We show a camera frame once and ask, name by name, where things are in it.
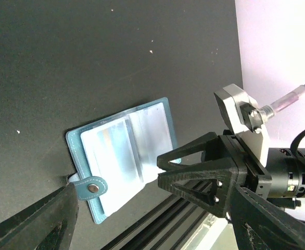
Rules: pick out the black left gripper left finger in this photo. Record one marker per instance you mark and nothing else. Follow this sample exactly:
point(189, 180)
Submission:
point(47, 224)

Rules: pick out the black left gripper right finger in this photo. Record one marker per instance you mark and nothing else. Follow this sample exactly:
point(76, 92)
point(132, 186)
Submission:
point(258, 224)

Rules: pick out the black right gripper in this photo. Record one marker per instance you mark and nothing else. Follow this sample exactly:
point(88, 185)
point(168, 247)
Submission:
point(208, 184)

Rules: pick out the blue card holder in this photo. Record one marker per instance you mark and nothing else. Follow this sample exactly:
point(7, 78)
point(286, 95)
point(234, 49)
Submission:
point(153, 134)

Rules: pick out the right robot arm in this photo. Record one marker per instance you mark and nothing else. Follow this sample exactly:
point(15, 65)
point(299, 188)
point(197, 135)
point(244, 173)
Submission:
point(287, 169)

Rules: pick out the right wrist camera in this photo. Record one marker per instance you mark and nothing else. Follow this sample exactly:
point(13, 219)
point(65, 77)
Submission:
point(229, 100)

